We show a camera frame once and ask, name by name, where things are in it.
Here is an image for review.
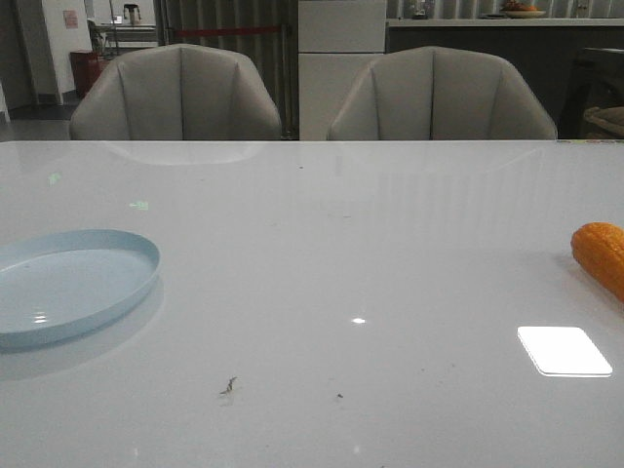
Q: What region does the dark grey counter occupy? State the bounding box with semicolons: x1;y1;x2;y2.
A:
385;19;623;124

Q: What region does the red waste bin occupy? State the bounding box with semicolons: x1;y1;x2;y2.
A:
69;51;106;98

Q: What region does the pink wall notice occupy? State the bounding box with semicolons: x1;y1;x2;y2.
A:
62;10;78;29

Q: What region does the red barrier belt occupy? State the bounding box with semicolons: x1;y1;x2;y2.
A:
174;25;282;38

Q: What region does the left grey upholstered chair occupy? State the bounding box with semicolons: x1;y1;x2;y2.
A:
69;44;282;140

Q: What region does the orange corn cob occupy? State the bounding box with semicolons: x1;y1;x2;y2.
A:
570;222;623;301

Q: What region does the grey upholstered chair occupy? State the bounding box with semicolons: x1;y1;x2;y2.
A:
328;46;558;140
69;44;282;140

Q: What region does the fruit bowl on counter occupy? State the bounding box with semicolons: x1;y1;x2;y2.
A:
500;0;546;19

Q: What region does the dark side chair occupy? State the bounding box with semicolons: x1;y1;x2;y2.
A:
558;48;623;139

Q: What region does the white drawer cabinet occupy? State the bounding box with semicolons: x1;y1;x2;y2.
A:
298;1;386;140

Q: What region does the background metal table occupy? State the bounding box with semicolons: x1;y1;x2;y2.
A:
85;0;158;49

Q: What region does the light blue round plate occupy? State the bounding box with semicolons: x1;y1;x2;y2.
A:
1;229;161;350

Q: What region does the right grey upholstered chair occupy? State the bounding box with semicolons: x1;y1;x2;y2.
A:
328;46;558;140

